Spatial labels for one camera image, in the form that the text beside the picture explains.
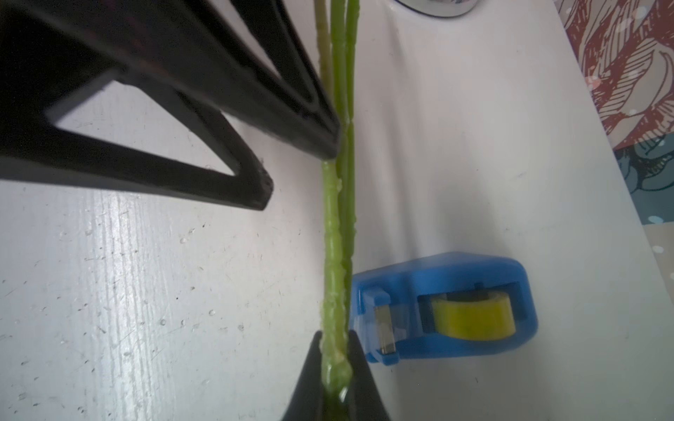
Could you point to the chrome wine glass rack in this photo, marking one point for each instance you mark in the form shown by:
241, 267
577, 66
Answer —
444, 9

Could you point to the pink artificial flower bouquet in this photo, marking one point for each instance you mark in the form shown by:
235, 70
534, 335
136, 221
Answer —
336, 24

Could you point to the yellow-green tape roll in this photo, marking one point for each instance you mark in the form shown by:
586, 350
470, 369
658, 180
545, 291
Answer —
484, 318

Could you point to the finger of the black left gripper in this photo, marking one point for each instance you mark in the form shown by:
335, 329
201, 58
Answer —
190, 47
75, 121

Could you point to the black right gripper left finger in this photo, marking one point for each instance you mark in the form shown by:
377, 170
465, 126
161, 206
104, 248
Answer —
306, 402

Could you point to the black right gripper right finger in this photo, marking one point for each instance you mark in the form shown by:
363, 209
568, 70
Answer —
363, 400

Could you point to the blue tape dispenser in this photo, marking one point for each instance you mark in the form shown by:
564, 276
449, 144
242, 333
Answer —
392, 315

